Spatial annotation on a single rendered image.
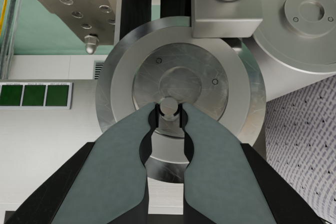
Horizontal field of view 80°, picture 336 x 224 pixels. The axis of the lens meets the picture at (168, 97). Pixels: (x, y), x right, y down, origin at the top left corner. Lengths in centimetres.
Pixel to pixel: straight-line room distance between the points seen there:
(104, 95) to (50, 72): 333
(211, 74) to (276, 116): 26
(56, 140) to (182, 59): 46
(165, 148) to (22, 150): 49
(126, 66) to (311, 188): 28
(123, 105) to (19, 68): 366
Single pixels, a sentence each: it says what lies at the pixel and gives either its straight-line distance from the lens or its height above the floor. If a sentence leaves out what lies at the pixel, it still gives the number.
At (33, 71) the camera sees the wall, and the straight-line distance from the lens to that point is 366.
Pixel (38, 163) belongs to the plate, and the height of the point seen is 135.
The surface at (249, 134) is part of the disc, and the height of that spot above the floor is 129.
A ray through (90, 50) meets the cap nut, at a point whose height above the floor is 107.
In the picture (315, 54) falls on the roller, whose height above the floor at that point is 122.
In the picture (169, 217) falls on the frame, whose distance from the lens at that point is 61.
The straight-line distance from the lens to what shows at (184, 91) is 15.
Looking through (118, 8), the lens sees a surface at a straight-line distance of 23.
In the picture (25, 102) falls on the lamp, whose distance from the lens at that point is 62.
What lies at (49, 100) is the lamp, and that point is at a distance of 59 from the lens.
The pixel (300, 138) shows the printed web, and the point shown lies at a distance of 35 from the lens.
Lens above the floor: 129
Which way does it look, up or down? 11 degrees down
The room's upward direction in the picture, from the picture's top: 179 degrees counter-clockwise
